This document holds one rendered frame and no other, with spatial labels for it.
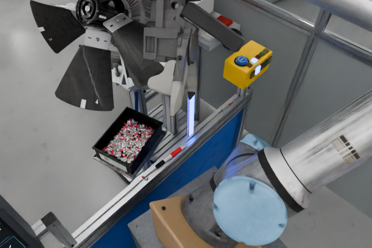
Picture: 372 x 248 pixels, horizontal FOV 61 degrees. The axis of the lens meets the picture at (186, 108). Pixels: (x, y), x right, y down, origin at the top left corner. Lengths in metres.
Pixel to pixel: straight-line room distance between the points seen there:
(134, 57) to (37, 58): 2.07
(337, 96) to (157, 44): 1.22
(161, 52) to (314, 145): 0.28
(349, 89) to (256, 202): 1.15
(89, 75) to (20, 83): 1.70
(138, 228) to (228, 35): 0.57
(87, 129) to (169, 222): 1.75
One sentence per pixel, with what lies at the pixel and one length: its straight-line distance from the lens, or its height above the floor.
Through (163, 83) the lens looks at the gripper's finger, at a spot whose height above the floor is 1.48.
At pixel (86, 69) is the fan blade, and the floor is 1.04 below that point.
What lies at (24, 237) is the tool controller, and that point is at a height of 1.16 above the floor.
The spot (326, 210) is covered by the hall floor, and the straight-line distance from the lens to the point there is 2.15.
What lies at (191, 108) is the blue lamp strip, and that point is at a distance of 1.06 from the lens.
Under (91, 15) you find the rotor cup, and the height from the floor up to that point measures 1.21.
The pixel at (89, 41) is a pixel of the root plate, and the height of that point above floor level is 1.11.
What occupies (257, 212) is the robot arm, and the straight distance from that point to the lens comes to 0.52.
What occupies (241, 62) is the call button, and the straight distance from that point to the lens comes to 1.14.
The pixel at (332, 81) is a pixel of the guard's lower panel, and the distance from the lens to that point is 1.61.
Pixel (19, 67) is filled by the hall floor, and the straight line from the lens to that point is 3.02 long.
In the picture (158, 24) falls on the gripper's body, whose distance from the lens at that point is 0.55.
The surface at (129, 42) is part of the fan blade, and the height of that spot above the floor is 1.18.
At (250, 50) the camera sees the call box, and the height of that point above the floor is 1.07.
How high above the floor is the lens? 1.84
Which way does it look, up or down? 51 degrees down
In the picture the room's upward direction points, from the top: straight up
